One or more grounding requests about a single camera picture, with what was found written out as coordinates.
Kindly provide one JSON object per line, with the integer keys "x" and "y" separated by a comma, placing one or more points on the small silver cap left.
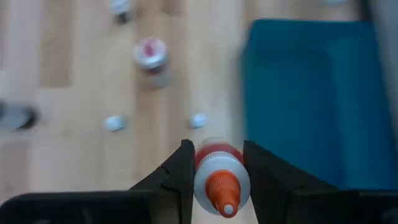
{"x": 115, "y": 123}

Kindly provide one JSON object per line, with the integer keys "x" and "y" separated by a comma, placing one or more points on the black food coloring bottle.
{"x": 15, "y": 118}

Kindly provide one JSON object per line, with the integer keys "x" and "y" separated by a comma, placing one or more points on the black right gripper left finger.
{"x": 177, "y": 186}

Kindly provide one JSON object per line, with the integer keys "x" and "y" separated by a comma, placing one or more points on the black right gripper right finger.
{"x": 273, "y": 193}

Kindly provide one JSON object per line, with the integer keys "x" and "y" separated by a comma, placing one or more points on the blue plastic bin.
{"x": 311, "y": 109}

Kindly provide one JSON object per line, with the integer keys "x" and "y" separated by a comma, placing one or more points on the orange-capped red food coloring bottle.
{"x": 217, "y": 165}

